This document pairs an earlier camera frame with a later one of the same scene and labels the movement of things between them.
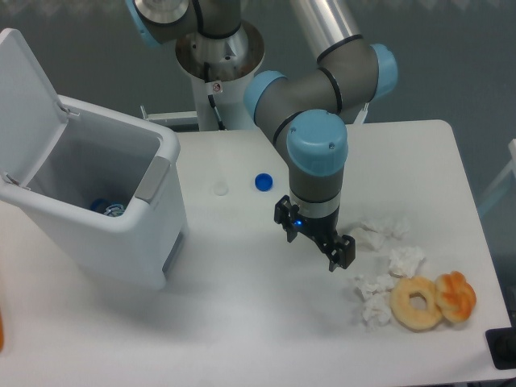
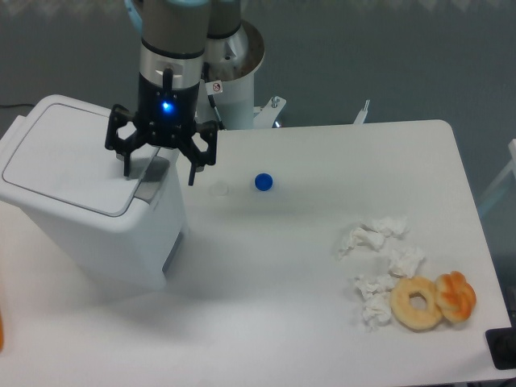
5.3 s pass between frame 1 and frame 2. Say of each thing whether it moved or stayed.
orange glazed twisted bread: stayed
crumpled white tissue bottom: stayed
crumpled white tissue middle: stayed
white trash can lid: moved
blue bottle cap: stayed
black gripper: moved
